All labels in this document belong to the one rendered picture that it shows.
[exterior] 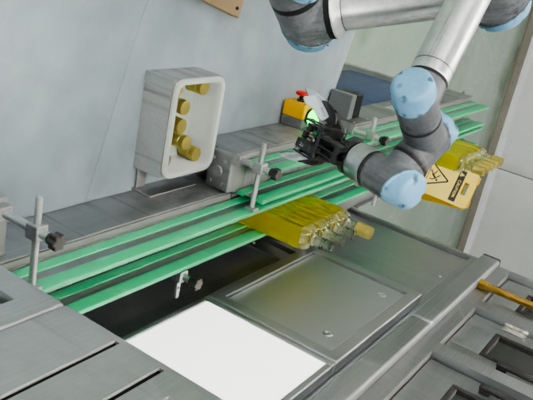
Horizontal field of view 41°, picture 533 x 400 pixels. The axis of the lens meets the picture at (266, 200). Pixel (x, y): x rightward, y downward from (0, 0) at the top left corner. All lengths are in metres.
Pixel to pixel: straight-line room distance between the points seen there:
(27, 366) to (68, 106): 0.78
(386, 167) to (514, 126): 6.33
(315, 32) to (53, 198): 0.66
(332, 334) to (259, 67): 0.74
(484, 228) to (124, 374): 7.25
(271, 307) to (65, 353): 0.93
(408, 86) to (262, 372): 0.60
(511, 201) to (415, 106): 6.54
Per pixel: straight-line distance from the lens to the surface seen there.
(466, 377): 1.71
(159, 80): 1.56
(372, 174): 1.34
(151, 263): 1.55
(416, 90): 1.23
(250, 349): 1.49
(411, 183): 1.31
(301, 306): 1.69
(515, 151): 7.66
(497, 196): 7.78
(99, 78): 1.49
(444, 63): 1.30
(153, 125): 1.59
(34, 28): 1.36
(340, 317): 1.69
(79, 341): 0.80
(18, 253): 1.33
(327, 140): 1.39
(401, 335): 1.70
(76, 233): 1.42
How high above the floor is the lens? 1.77
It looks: 28 degrees down
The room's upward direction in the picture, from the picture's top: 113 degrees clockwise
